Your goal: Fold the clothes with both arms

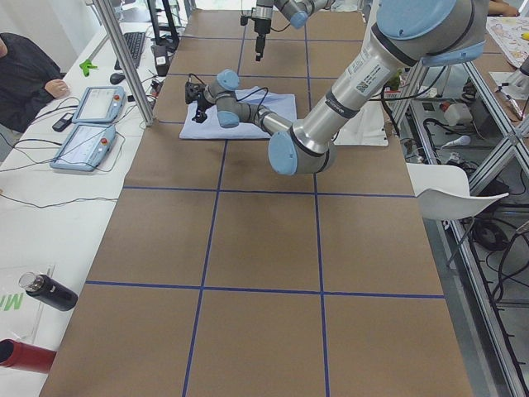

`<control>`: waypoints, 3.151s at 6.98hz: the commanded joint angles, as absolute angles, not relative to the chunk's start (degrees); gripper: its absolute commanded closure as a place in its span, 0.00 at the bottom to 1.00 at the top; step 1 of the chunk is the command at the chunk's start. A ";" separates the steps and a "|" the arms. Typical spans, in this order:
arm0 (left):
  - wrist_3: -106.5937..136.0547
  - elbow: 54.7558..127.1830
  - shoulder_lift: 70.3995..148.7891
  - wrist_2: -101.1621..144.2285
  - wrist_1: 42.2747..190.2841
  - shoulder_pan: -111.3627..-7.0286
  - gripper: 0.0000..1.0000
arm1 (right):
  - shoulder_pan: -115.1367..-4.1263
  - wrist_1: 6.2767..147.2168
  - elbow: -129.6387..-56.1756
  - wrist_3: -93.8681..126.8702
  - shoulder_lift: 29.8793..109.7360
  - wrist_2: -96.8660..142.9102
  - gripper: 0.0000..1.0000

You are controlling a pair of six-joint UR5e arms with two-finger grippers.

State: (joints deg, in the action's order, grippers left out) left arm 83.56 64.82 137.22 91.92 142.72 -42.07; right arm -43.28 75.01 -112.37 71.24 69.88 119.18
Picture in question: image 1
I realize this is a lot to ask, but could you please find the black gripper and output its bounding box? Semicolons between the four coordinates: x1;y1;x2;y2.
192;93;213;123
253;17;271;62

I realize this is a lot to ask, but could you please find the light blue striped shirt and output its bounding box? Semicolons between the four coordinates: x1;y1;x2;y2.
179;85;297;141

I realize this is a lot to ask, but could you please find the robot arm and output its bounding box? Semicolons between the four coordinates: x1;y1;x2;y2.
185;1;488;175
240;0;334;61

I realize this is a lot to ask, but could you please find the black monitor stand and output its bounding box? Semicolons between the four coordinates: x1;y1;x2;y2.
146;0;179;53

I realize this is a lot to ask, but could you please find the black computer mouse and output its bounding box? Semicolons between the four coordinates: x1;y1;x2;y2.
109;73;126;85

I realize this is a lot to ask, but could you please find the black keyboard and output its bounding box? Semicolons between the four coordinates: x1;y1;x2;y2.
123;31;145;68

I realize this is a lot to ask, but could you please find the upper blue teach pendant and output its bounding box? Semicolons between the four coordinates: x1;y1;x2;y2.
72;85;126;124

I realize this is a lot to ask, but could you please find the blue teach pendant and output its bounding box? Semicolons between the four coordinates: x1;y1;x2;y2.
72;85;126;124
50;123;117;172

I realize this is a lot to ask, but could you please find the lower blue teach pendant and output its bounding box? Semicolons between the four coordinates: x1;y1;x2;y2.
50;123;117;172

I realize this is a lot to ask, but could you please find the green plastic clamp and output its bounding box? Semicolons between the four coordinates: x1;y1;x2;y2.
79;59;98;77

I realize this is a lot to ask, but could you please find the black smartphone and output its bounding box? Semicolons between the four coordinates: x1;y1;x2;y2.
52;112;73;132

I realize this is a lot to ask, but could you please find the seated person in black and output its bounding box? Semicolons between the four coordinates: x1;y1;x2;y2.
1;32;69;133

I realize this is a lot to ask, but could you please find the white plastic chair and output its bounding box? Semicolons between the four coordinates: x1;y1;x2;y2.
406;163;508;221

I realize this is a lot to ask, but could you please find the black water bottle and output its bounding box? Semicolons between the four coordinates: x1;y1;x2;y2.
19;272;78;311

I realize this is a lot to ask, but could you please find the red cylinder bottle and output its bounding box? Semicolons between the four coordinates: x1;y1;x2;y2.
1;339;56;374

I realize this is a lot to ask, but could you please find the aluminium frame post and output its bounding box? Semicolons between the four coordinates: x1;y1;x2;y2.
93;0;154;127

